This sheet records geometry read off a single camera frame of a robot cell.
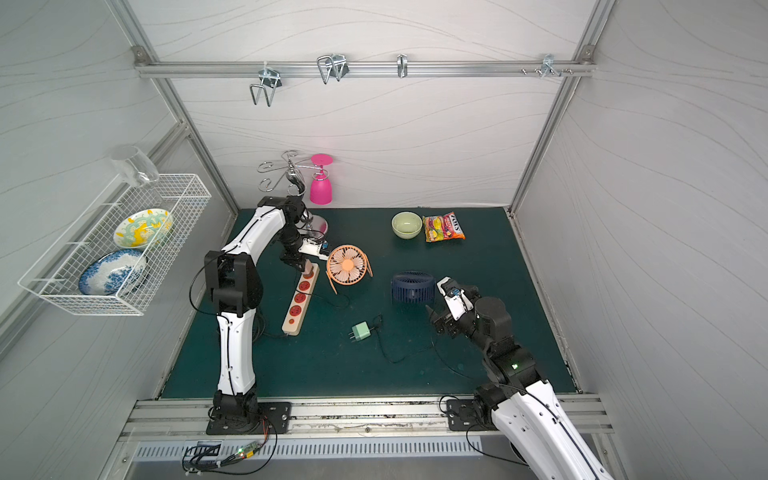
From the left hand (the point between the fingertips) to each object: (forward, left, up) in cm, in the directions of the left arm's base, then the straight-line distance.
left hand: (303, 257), depth 97 cm
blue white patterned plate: (-23, +29, +25) cm, 45 cm away
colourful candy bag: (+17, -48, -4) cm, 51 cm away
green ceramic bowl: (+19, -35, -4) cm, 39 cm away
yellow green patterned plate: (-11, +30, +26) cm, 41 cm away
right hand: (-18, -44, +11) cm, 49 cm away
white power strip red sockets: (-13, -1, -6) cm, 14 cm away
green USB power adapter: (-22, -21, -6) cm, 31 cm away
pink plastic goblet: (+22, -4, +9) cm, 24 cm away
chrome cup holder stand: (+19, +3, +13) cm, 24 cm away
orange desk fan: (-3, -15, 0) cm, 15 cm away
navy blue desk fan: (-12, -35, +3) cm, 37 cm away
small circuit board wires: (-52, +4, -7) cm, 52 cm away
